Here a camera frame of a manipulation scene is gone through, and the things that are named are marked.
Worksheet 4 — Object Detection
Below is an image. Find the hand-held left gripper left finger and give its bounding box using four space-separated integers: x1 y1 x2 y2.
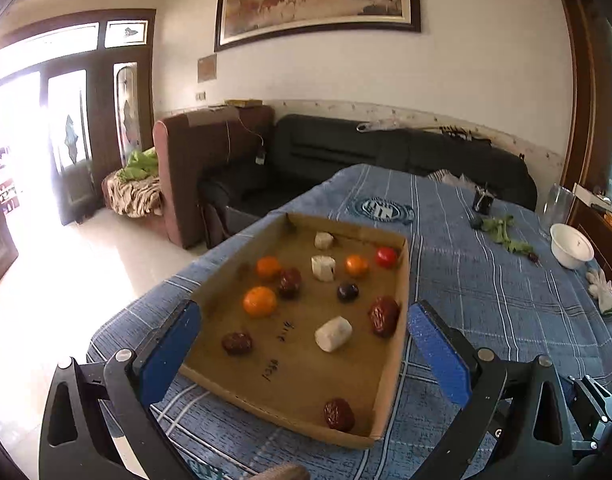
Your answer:
38 300 203 480

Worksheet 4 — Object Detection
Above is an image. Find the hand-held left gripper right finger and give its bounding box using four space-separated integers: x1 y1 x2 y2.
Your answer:
407 300 587 480

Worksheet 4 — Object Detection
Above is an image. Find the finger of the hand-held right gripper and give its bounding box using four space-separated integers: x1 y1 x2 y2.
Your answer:
566 375 612 428

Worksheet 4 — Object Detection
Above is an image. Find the large dried red date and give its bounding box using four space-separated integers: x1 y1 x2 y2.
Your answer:
368 295 402 338

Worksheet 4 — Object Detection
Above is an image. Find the orange mandarin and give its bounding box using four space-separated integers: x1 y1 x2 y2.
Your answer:
242 286 278 319
256 256 283 281
345 254 370 278

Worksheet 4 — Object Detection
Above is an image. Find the shallow cardboard tray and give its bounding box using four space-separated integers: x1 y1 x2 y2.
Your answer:
178 212 411 450

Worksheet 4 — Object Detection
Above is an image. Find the blue plaid blanket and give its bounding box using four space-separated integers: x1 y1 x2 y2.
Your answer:
86 162 612 480

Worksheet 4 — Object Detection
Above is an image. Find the white glove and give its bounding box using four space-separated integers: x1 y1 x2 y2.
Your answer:
585 268 612 317

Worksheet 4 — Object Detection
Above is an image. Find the green leafy vegetable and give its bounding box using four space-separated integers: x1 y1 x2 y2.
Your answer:
481 215 539 263

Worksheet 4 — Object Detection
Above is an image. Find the white bowl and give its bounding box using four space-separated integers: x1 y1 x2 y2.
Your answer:
550 223 596 269

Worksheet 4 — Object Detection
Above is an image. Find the zebra print blanket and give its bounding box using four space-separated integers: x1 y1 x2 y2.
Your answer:
106 167 163 217

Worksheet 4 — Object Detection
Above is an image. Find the striped cloth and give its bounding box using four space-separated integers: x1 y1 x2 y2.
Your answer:
427 169 474 187

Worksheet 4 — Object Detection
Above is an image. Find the clear glass jar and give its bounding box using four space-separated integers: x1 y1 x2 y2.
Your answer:
541 183 577 233

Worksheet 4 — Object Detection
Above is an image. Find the green cloth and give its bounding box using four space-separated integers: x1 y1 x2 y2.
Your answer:
118 147 159 181

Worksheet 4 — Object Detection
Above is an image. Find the brown armchair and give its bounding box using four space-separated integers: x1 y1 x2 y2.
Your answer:
102 105 276 250

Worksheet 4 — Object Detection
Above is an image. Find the black sofa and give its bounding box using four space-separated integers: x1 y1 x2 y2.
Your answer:
198 114 538 248

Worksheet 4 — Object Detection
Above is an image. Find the wooden glass door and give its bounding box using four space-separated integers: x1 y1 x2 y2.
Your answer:
0 9 157 296

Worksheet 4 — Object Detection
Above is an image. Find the wooden framed window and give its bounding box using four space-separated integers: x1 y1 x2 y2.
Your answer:
543 0 612 201

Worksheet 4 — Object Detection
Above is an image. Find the white charger with cable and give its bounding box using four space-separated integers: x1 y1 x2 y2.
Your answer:
236 110 268 166

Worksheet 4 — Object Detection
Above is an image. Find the brown wall plaque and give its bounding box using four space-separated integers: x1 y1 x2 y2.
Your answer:
197 54 218 83

